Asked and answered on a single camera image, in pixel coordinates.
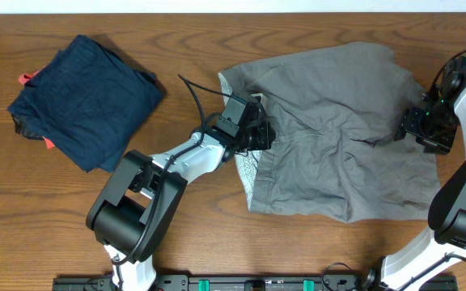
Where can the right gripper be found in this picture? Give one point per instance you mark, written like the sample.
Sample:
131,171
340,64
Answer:
410,122

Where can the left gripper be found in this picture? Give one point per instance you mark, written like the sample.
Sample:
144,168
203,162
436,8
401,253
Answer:
260,135

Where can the grey shorts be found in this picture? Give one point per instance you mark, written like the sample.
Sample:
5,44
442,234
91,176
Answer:
335,112

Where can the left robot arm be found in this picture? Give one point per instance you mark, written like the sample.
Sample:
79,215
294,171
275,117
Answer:
133,211

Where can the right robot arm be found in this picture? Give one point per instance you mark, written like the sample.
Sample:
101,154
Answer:
442,244

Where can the folded navy blue garment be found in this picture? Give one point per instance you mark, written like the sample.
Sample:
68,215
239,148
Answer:
87,102

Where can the folded red garment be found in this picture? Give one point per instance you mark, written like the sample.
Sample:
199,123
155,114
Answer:
23,79

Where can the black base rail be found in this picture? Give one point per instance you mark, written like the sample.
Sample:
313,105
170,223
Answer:
330,281

